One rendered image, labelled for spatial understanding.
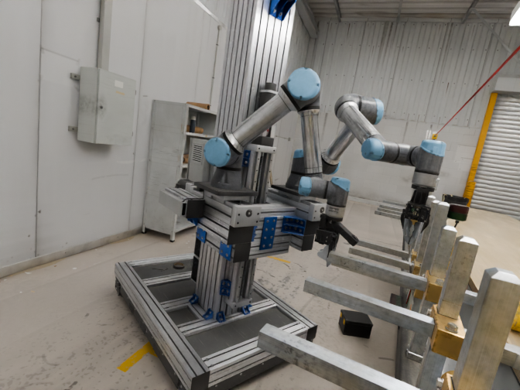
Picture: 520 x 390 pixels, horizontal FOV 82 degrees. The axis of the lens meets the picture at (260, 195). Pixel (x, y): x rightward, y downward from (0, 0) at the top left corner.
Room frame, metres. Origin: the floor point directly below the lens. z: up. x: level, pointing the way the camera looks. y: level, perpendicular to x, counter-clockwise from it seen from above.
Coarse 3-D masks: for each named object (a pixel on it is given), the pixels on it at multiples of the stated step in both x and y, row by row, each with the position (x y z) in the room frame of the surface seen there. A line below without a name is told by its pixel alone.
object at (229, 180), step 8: (224, 168) 1.34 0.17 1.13; (232, 168) 1.35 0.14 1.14; (240, 168) 1.38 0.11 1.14; (216, 176) 1.35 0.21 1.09; (224, 176) 1.34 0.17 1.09; (232, 176) 1.34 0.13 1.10; (240, 176) 1.38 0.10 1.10; (216, 184) 1.34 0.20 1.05; (224, 184) 1.32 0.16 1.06; (232, 184) 1.33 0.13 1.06; (240, 184) 1.37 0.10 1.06
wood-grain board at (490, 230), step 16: (448, 224) 2.09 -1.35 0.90; (464, 224) 2.19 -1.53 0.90; (480, 224) 2.30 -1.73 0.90; (496, 224) 2.43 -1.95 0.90; (512, 224) 2.58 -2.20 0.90; (480, 240) 1.73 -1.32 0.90; (496, 240) 1.80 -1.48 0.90; (512, 240) 1.88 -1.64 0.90; (480, 256) 1.37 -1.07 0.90; (496, 256) 1.41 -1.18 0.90; (512, 256) 1.46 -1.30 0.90; (480, 272) 1.13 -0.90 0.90; (512, 336) 0.68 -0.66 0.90
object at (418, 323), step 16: (304, 288) 0.68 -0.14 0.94; (320, 288) 0.66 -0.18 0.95; (336, 288) 0.66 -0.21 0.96; (352, 304) 0.63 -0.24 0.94; (368, 304) 0.62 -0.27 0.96; (384, 304) 0.62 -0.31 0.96; (400, 320) 0.59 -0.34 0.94; (416, 320) 0.58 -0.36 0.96; (432, 320) 0.58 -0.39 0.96; (512, 352) 0.51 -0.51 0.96
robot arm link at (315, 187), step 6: (300, 180) 1.18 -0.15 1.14; (306, 180) 1.17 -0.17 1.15; (312, 180) 1.17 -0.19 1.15; (318, 180) 1.17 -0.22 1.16; (324, 180) 1.18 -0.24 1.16; (300, 186) 1.17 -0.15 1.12; (306, 186) 1.16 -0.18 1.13; (312, 186) 1.16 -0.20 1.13; (318, 186) 1.15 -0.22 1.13; (324, 186) 1.15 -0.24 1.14; (300, 192) 1.17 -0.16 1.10; (306, 192) 1.16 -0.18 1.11; (312, 192) 1.16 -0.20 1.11; (318, 192) 1.15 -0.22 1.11; (324, 192) 1.15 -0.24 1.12; (324, 198) 1.16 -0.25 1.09
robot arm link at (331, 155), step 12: (360, 96) 1.41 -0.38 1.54; (360, 108) 1.39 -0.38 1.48; (372, 108) 1.40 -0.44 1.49; (372, 120) 1.43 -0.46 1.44; (348, 132) 1.52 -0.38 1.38; (336, 144) 1.60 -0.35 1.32; (348, 144) 1.57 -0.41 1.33; (324, 156) 1.68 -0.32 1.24; (336, 156) 1.64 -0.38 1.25; (324, 168) 1.70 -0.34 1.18; (336, 168) 1.72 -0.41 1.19
